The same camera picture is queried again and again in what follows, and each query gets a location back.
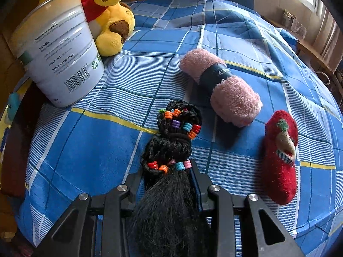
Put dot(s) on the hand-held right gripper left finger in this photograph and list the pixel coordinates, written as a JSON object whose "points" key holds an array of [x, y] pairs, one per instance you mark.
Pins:
{"points": [[133, 190]]}

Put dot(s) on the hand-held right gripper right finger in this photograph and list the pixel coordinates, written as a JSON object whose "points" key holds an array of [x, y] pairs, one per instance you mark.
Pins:
{"points": [[197, 192]]}

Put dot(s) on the black beaded hair braid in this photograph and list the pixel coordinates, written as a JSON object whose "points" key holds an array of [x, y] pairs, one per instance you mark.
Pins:
{"points": [[166, 206]]}

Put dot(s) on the white metal tin can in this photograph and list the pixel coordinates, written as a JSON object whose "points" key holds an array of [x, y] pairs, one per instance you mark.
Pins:
{"points": [[61, 59]]}

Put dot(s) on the teal soft toy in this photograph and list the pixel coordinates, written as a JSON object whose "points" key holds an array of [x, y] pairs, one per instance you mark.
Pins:
{"points": [[13, 107]]}

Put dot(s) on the red knitted slipper sock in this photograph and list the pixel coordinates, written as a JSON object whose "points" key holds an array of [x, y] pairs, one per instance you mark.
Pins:
{"points": [[278, 176]]}

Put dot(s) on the pink fuzzy sock roll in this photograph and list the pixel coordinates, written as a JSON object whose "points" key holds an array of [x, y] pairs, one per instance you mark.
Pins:
{"points": [[233, 99]]}

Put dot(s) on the blue plaid bed sheet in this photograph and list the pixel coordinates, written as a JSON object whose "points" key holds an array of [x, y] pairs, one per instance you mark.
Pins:
{"points": [[227, 32]]}

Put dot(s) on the yellow plush bear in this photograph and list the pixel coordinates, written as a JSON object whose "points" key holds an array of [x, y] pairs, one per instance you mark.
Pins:
{"points": [[112, 16]]}

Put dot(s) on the wooden side shelf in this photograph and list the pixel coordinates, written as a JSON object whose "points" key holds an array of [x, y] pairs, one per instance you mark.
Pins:
{"points": [[316, 56]]}

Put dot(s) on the clear plastic boxes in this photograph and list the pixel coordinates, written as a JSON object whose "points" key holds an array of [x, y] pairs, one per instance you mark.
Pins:
{"points": [[293, 24]]}

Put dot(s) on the beige curtain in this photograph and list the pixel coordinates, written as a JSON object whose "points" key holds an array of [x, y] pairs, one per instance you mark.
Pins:
{"points": [[325, 34]]}

